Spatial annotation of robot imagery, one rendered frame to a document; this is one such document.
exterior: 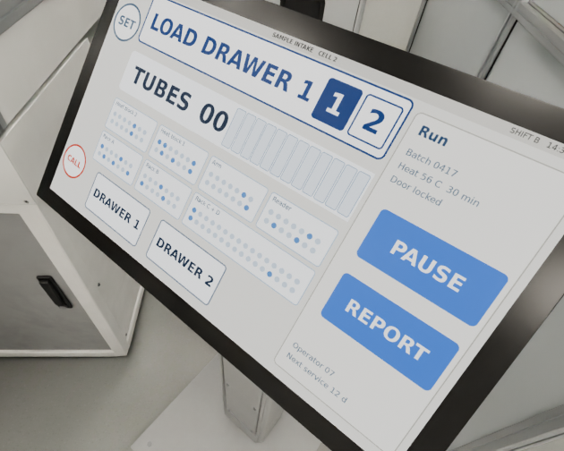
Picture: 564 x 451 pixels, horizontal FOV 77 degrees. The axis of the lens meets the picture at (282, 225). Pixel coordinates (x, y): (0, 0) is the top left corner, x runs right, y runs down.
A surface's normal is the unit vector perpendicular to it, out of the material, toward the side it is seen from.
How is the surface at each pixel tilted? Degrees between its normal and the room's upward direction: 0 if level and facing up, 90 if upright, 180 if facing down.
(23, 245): 90
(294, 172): 50
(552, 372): 90
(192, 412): 5
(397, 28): 90
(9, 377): 0
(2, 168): 90
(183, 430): 3
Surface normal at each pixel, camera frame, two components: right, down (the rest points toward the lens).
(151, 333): 0.09, -0.66
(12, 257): 0.04, 0.75
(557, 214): -0.40, 0.00
